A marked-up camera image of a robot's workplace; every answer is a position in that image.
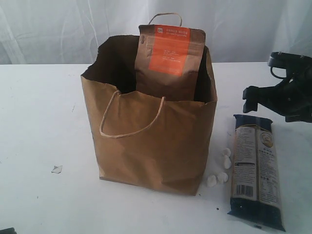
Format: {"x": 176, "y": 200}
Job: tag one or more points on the brown paper shopping bag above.
{"x": 140, "y": 139}

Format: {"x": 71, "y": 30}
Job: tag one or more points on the dark noodle packet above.
{"x": 255, "y": 190}

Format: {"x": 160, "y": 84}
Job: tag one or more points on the small clear plastic scrap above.
{"x": 57, "y": 169}

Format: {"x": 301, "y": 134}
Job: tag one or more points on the brown pouch orange label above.
{"x": 168, "y": 60}

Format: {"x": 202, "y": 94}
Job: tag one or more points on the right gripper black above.
{"x": 292, "y": 99}

